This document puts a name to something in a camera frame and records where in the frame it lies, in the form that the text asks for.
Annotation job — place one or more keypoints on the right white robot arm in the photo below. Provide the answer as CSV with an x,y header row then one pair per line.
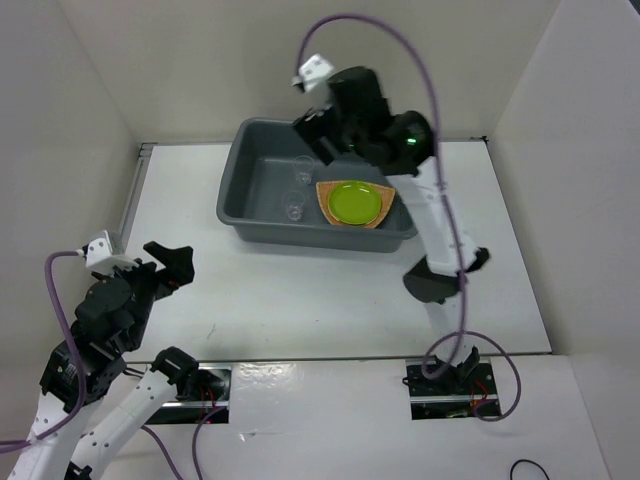
x,y
350,115

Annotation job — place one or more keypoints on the green round plate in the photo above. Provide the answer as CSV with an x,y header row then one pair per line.
x,y
354,202

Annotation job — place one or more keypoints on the clear plastic cup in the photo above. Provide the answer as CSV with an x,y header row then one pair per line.
x,y
303,167
294,202

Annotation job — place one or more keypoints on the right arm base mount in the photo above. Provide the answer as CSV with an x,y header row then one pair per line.
x,y
431,400

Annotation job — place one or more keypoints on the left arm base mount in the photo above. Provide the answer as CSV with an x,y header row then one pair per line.
x,y
199,392

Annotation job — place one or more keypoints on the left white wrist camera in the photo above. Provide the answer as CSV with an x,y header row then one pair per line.
x,y
104,254

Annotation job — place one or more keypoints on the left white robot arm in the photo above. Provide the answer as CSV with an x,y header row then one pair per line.
x,y
109,322

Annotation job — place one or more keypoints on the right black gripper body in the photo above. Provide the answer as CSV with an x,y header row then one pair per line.
x,y
339,131

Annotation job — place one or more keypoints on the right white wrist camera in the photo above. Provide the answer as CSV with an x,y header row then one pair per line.
x,y
312,73

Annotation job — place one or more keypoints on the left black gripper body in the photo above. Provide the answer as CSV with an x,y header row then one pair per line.
x,y
148,284

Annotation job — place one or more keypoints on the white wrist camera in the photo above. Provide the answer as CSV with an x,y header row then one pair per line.
x,y
104,254
312,73

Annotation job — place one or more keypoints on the grey plastic bin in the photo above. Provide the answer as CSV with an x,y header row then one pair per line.
x,y
259,171

